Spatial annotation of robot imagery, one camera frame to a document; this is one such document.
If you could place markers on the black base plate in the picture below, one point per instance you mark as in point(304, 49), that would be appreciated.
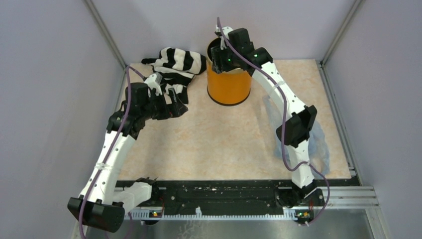
point(222, 197)

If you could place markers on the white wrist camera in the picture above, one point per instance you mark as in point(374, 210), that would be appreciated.
point(222, 33)
point(153, 81)

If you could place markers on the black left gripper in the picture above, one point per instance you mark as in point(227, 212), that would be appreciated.
point(174, 109)

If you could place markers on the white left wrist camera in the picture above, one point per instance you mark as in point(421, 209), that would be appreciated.
point(153, 81)

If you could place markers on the translucent blue plastic bag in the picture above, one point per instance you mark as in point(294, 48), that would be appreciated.
point(318, 149)

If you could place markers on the aluminium corner post left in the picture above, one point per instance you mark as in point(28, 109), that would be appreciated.
point(101, 25)

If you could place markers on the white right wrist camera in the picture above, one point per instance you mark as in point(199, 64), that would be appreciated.
point(222, 33)

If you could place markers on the aluminium corner post right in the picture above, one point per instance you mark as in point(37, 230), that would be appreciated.
point(343, 28)

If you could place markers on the aluminium corner post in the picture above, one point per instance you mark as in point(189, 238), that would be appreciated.
point(101, 25)
point(343, 28)

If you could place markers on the orange trash bin gold rim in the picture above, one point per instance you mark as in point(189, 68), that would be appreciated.
point(228, 88)

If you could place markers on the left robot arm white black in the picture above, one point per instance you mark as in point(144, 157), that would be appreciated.
point(98, 204)

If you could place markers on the aluminium frame rail front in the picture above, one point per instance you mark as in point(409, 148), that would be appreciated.
point(342, 210)

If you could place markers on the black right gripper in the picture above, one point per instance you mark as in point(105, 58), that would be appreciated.
point(218, 65)

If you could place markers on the black white striped cloth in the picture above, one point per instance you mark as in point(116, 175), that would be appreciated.
point(178, 68)

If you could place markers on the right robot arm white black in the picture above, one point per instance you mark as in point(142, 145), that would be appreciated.
point(297, 121)

